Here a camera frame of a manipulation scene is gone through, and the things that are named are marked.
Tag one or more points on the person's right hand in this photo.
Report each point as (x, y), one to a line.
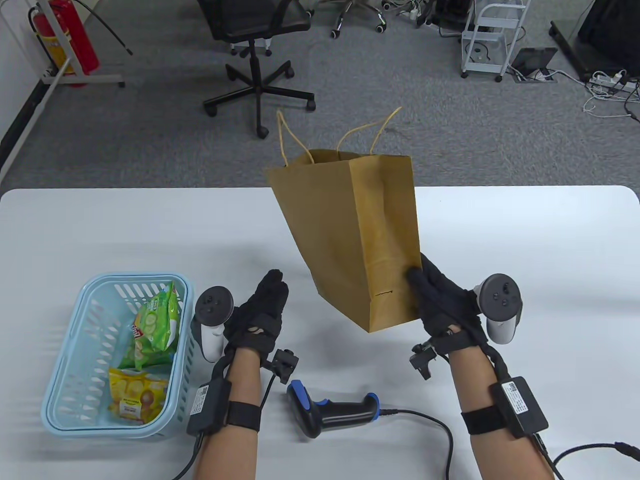
(447, 307)

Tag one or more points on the person's left hand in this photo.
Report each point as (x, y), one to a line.
(260, 315)

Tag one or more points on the green bag of chips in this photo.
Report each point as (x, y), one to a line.
(142, 345)
(167, 307)

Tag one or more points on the brown paper bag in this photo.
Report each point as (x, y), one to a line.
(350, 225)

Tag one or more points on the yellow bag of chips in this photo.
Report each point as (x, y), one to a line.
(135, 395)

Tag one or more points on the person's left forearm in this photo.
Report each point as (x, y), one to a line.
(235, 450)

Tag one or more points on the person's right forearm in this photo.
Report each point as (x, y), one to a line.
(495, 455)

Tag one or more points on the black white tracking controller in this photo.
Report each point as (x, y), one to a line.
(500, 300)
(214, 305)

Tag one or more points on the black sensor box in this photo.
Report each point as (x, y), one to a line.
(210, 407)
(520, 407)

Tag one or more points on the light blue plastic basket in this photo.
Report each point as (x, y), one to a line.
(65, 395)

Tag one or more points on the white rolling cart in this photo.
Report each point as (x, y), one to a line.
(492, 35)

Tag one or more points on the white power strip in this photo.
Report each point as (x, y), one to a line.
(612, 82)

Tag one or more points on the white whiteboard stand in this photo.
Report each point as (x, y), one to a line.
(90, 79)

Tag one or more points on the black office chair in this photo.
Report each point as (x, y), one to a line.
(255, 20)

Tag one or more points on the chrome swivel chair base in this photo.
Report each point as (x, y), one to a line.
(357, 12)

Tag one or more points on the black equipment stand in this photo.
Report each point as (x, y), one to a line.
(605, 30)

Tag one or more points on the red fire extinguisher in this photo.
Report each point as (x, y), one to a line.
(75, 40)

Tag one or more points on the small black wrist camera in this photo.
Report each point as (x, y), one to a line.
(282, 362)
(424, 360)

